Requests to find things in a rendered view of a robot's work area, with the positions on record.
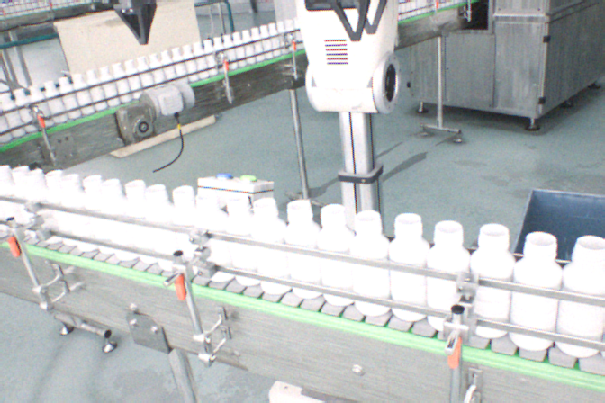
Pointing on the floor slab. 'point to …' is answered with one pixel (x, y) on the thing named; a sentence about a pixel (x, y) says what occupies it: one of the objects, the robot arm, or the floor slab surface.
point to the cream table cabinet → (130, 49)
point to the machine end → (515, 58)
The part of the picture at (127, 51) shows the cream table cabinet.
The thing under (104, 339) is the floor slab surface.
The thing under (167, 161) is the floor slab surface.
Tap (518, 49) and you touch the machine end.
